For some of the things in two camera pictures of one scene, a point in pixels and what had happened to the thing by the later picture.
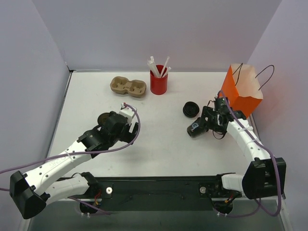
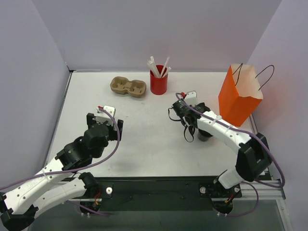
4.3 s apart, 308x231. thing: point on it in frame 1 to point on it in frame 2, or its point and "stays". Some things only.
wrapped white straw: x=153 y=66 stays
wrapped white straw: x=168 y=68 stays
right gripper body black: x=207 y=119 to x=179 y=109
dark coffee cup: x=196 y=128 to x=203 y=135
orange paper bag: x=242 y=86 stays
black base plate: x=155 y=193 stays
